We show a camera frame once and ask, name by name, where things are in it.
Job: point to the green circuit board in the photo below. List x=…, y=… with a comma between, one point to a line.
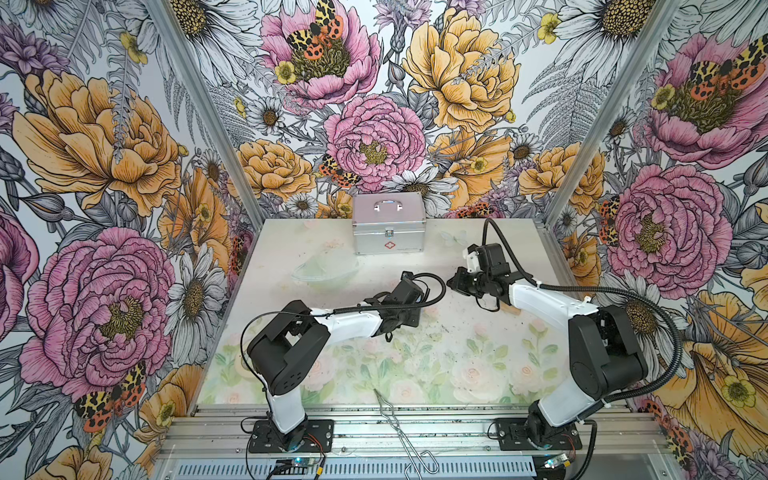
x=298, y=466
x=555, y=462

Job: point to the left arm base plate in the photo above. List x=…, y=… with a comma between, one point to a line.
x=318, y=435

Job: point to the aluminium rail frame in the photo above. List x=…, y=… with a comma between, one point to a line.
x=222, y=431

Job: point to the silver aluminium case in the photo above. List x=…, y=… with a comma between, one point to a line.
x=387, y=223

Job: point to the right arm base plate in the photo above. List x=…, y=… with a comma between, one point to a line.
x=516, y=433

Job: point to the metal wire tongs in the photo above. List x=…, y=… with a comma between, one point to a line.
x=419, y=463

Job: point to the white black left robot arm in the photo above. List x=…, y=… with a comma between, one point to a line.
x=282, y=354

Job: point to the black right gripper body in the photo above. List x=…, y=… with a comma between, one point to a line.
x=475, y=283

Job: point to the left green circuit board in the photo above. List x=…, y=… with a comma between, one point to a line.
x=298, y=466

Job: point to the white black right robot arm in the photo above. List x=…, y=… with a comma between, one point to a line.
x=605, y=359

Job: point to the right green circuit board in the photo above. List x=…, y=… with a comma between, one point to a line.
x=555, y=462

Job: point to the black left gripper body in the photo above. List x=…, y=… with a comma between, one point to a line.
x=411, y=316

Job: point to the clear plastic bowl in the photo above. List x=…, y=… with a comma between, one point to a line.
x=327, y=270

